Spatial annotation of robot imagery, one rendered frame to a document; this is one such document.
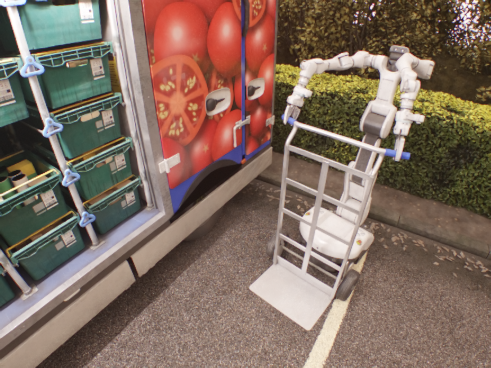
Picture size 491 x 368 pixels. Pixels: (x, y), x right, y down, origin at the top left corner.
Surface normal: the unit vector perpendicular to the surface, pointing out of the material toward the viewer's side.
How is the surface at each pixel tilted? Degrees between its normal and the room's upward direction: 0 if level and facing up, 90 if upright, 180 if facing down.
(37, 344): 90
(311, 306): 0
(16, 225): 96
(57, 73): 94
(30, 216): 94
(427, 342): 0
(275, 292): 0
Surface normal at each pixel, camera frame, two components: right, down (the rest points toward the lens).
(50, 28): 0.84, 0.36
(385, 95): -0.71, 0.28
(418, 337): 0.00, -0.83
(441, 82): -0.38, -0.08
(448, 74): -0.25, -0.50
